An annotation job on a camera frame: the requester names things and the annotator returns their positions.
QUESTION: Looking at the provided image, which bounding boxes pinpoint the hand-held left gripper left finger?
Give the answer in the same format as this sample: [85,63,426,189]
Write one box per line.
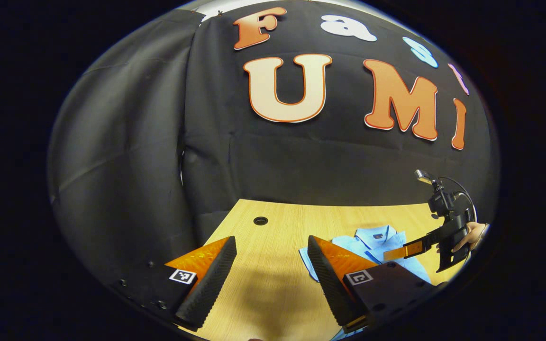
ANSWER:
[112,235,238,332]

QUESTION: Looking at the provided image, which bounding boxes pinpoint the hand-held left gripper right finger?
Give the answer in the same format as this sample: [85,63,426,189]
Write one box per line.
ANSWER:
[307,235,437,334]

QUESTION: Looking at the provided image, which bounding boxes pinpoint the light blue T-shirt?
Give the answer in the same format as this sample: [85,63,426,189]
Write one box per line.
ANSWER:
[299,225,432,341]

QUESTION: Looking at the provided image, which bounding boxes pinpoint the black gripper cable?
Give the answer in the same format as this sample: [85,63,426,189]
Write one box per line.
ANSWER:
[439,176,478,223]

